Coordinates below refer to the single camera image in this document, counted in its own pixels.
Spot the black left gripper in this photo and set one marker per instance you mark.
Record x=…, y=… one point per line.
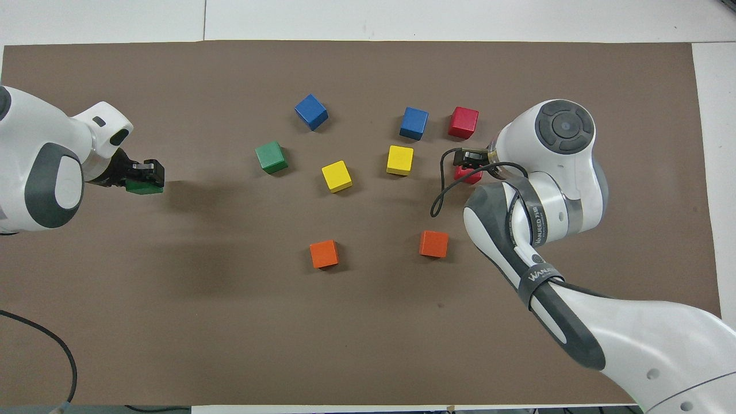
x=112, y=172

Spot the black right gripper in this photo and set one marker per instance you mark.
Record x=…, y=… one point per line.
x=474, y=156

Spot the red wooden cube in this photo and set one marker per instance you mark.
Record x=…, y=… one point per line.
x=468, y=177
x=463, y=122

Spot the green wooden cube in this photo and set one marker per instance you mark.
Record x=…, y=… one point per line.
x=144, y=187
x=271, y=156

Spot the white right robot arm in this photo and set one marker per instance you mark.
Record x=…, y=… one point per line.
x=552, y=190

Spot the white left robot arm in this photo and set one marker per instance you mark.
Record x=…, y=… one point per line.
x=40, y=161

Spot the yellow wooden cube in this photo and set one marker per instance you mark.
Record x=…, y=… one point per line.
x=400, y=160
x=336, y=175

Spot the blue wooden cube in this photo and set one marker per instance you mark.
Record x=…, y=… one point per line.
x=311, y=111
x=414, y=122

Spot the orange wooden cube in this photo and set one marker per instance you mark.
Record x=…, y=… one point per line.
x=433, y=244
x=324, y=253

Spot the brown paper table mat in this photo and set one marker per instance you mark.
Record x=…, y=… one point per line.
x=368, y=322

